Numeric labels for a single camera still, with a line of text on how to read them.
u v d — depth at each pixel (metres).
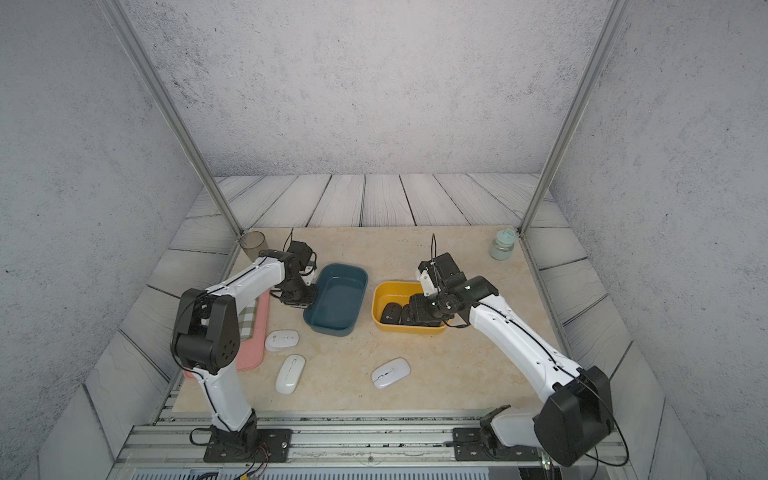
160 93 0.83
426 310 0.70
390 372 0.83
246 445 0.65
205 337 0.50
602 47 0.75
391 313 0.94
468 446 0.72
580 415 0.39
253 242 1.07
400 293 1.01
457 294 0.55
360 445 0.74
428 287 0.72
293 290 0.80
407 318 0.93
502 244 1.07
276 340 0.89
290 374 0.83
